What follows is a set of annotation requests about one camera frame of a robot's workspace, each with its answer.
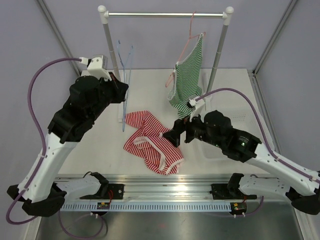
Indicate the white and silver clothes rack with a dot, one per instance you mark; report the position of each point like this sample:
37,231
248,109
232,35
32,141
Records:
104,15

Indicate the white slotted cable duct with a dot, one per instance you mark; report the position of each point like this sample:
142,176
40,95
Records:
95,206

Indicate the blue wire hanger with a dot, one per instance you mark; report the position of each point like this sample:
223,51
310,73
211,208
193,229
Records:
126,78

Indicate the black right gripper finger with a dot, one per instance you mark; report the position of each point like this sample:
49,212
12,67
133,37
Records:
180,125
173,136

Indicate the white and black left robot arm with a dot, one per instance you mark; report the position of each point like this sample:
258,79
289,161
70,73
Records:
40,195

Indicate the green striped tank top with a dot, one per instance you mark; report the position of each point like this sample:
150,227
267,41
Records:
186,79

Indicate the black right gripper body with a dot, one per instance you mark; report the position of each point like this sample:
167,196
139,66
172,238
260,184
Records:
196,129

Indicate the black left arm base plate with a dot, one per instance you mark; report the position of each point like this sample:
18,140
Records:
114,191

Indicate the right aluminium frame post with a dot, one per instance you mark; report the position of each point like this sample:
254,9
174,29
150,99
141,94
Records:
275,35

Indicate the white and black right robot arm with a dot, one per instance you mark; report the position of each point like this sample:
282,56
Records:
296,184

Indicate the left aluminium frame post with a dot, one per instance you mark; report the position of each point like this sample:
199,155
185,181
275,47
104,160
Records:
49,18

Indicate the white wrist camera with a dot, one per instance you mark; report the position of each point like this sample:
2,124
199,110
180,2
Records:
95,67
196,107

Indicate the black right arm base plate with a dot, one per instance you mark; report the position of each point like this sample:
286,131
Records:
222,191

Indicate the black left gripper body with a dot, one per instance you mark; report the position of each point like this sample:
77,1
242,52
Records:
110,92

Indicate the aluminium frame post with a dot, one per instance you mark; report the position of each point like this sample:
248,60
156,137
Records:
275,35
49,18

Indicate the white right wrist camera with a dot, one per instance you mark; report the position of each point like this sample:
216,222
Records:
196,107

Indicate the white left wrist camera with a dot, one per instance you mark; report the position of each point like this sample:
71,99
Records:
95,67

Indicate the pink wire hanger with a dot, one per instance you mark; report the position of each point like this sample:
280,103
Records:
190,37

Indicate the red striped tank top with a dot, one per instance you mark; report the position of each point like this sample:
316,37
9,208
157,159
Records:
148,143

